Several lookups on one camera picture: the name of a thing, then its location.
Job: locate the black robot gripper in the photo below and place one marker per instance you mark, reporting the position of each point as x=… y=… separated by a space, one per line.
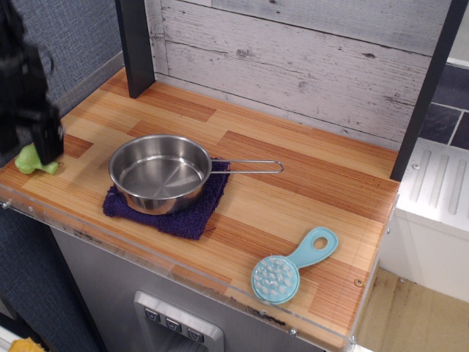
x=24 y=92

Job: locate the green toy cauliflower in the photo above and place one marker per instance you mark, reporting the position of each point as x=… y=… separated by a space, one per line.
x=28 y=161

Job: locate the stainless steel pan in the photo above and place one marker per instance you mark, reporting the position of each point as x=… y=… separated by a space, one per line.
x=162 y=174

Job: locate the purple towel cloth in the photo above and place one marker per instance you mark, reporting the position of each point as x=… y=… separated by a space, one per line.
x=189 y=223

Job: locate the yellow object at corner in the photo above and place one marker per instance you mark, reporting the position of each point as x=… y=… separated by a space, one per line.
x=25 y=345

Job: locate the grey dispenser button panel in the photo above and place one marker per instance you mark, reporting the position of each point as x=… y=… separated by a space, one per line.
x=166 y=327

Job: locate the light blue scrub brush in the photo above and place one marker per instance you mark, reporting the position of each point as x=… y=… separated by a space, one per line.
x=276 y=278

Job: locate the white ribbed side cabinet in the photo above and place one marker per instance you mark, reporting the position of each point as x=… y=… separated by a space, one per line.
x=427 y=236

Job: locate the dark left frame post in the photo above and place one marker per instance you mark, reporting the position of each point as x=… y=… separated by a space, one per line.
x=134 y=35

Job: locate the dark frame post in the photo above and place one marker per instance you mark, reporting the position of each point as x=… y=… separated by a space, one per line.
x=437 y=64
x=134 y=35

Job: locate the dark right frame post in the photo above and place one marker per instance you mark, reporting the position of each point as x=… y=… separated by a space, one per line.
x=437 y=64

